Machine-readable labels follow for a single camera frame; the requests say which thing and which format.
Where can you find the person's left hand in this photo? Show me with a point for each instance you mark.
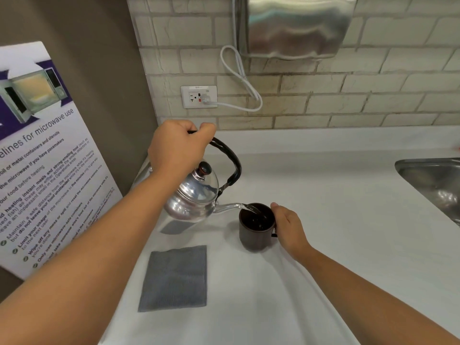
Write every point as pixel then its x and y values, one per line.
pixel 176 149

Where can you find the person's right hand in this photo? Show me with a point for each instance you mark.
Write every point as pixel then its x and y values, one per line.
pixel 289 229

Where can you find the person's left fingers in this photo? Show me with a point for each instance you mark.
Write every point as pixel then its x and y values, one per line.
pixel 203 131

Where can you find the person's right thumb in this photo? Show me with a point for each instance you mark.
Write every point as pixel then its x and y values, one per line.
pixel 276 211

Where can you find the dark brown mug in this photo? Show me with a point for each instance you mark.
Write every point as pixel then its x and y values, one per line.
pixel 256 228

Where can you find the person's left forearm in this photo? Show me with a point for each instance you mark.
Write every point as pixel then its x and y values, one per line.
pixel 86 262

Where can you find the person's right forearm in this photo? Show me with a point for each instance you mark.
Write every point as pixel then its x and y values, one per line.
pixel 366 301

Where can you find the grey folded cloth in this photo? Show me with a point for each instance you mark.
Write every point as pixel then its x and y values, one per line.
pixel 174 278

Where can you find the stainless steel hand dryer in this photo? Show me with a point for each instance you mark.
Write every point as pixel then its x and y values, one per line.
pixel 293 26

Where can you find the stainless steel sink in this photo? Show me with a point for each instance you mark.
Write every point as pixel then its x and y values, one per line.
pixel 433 186

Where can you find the microwave guidelines poster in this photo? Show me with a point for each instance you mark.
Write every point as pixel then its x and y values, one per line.
pixel 46 165

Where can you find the white wall outlet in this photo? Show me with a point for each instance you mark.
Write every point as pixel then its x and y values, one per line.
pixel 196 96

